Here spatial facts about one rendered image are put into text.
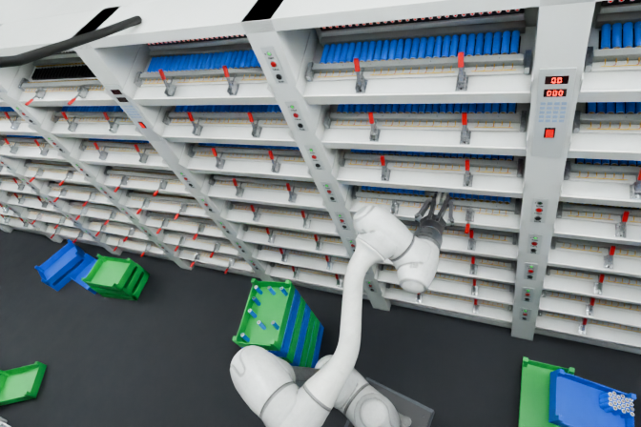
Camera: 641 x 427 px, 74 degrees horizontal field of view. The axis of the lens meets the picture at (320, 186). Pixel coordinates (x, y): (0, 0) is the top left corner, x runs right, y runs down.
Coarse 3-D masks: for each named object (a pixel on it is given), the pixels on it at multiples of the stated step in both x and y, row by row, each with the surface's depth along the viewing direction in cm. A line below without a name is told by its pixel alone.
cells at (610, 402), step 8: (600, 400) 177; (608, 400) 172; (616, 400) 172; (624, 400) 172; (632, 400) 172; (608, 408) 173; (616, 408) 170; (624, 408) 170; (632, 408) 170; (624, 416) 172; (632, 416) 169
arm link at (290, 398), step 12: (288, 384) 120; (276, 396) 116; (288, 396) 116; (300, 396) 115; (264, 408) 116; (276, 408) 115; (288, 408) 114; (300, 408) 113; (312, 408) 113; (264, 420) 116; (276, 420) 114; (288, 420) 113; (300, 420) 112; (312, 420) 112; (324, 420) 116
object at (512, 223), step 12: (348, 192) 164; (348, 204) 165; (360, 204) 165; (372, 204) 163; (384, 204) 161; (516, 204) 141; (396, 216) 159; (408, 216) 156; (444, 216) 151; (456, 216) 149; (480, 216) 146; (492, 216) 145; (504, 216) 143; (516, 216) 142; (480, 228) 149; (492, 228) 146; (504, 228) 143; (516, 228) 141
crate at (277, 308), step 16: (272, 288) 206; (288, 288) 204; (256, 304) 203; (272, 304) 200; (288, 304) 195; (256, 320) 197; (272, 320) 195; (240, 336) 192; (256, 336) 192; (272, 336) 190
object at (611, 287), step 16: (560, 272) 163; (576, 272) 160; (592, 272) 157; (544, 288) 164; (560, 288) 161; (576, 288) 159; (592, 288) 157; (608, 288) 155; (624, 288) 153; (640, 288) 151; (640, 304) 153
